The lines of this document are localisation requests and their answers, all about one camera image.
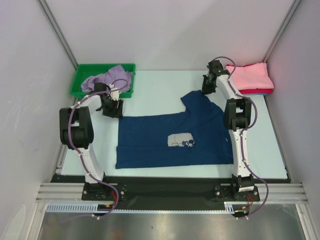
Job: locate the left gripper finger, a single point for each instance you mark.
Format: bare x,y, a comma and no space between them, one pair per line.
119,109
112,112

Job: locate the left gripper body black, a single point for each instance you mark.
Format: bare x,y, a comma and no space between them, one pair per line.
108,99

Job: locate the navy blue t shirt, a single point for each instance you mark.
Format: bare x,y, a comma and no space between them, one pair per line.
196,136

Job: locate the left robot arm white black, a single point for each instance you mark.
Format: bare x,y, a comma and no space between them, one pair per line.
77,133

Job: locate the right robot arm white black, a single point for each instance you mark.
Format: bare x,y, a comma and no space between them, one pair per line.
240,114

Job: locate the lilac t shirt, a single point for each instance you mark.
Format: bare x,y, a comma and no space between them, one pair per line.
115,76

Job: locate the green plastic bin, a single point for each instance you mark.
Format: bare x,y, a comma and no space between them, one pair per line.
86,70

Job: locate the pink folded t shirt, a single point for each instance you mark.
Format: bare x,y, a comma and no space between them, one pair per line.
251,77

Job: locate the red folded t shirt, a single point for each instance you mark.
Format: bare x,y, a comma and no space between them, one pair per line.
257,91

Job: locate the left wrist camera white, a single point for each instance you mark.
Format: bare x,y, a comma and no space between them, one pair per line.
114,92

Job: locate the left aluminium corner post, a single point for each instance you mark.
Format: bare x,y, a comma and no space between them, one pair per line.
48,13

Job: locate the aluminium corner post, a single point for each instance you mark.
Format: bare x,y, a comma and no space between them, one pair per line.
48,13
282,28

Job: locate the right aluminium corner post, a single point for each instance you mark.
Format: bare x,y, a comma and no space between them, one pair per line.
282,28

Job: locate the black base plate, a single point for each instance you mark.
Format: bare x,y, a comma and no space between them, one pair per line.
161,193

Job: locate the grey slotted cable duct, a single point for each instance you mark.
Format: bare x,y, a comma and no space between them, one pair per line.
96,208

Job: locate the aluminium frame rail front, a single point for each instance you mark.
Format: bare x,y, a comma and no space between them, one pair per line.
279,193

